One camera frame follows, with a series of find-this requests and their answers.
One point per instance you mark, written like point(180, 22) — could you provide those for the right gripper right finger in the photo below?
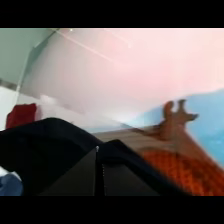
point(123, 183)

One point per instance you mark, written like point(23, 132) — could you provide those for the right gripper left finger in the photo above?
point(76, 180)

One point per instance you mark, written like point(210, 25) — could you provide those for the black garment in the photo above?
point(43, 146)

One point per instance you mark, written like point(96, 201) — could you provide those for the blue garment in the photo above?
point(10, 186)

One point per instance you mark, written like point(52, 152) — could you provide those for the red garment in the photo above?
point(22, 115)

